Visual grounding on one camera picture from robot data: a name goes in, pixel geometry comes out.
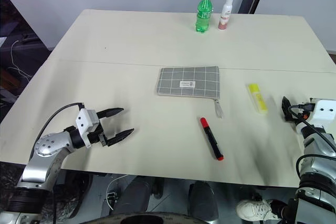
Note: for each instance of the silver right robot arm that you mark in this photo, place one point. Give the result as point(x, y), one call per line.
point(319, 150)

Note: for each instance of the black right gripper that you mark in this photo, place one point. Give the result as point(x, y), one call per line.
point(296, 113)

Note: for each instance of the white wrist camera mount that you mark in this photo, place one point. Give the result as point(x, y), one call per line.
point(324, 112)
point(83, 121)

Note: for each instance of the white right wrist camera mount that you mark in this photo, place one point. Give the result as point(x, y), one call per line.
point(324, 112)

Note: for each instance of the dark rounded shape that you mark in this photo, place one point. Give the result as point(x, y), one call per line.
point(202, 200)
point(136, 195)

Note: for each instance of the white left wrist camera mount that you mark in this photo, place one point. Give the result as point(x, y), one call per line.
point(83, 121)

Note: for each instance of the yellow highlighter pen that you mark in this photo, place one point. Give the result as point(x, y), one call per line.
point(258, 99)

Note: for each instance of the white spray bottle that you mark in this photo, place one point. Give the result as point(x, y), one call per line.
point(225, 14)

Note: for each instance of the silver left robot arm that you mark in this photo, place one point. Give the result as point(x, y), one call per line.
point(50, 145)

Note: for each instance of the grey checked pencil pouch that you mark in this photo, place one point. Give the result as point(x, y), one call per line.
point(187, 82)

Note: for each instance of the white sneaker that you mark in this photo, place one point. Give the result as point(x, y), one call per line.
point(254, 209)

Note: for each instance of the green plastic bottle yellow cap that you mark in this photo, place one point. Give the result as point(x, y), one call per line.
point(203, 14)

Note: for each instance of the red and black marker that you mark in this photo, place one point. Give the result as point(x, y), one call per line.
point(211, 138)

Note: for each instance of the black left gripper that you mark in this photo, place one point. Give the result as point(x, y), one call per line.
point(96, 136)

